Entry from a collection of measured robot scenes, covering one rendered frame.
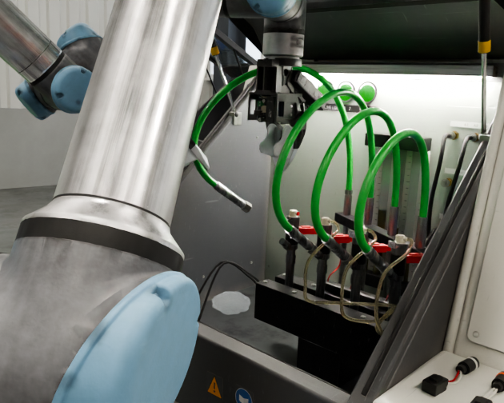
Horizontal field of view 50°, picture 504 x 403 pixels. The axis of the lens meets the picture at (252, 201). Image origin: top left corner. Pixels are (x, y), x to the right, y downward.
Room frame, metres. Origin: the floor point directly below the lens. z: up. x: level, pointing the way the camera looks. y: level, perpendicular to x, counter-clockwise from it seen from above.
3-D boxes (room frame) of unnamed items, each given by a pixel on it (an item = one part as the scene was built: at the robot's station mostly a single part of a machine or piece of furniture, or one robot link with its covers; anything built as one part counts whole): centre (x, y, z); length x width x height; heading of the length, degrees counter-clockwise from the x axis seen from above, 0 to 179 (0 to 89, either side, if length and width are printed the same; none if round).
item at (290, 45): (1.04, -0.05, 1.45); 0.08 x 0.08 x 0.05
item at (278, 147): (1.03, -0.05, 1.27); 0.06 x 0.03 x 0.09; 137
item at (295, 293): (1.00, -0.17, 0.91); 0.34 x 0.10 x 0.15; 47
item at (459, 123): (1.11, -0.44, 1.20); 0.13 x 0.03 x 0.31; 47
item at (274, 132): (1.05, -0.03, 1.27); 0.06 x 0.03 x 0.09; 137
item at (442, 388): (0.71, -0.30, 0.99); 0.12 x 0.02 x 0.02; 130
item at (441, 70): (1.28, -0.26, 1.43); 0.54 x 0.03 x 0.02; 47
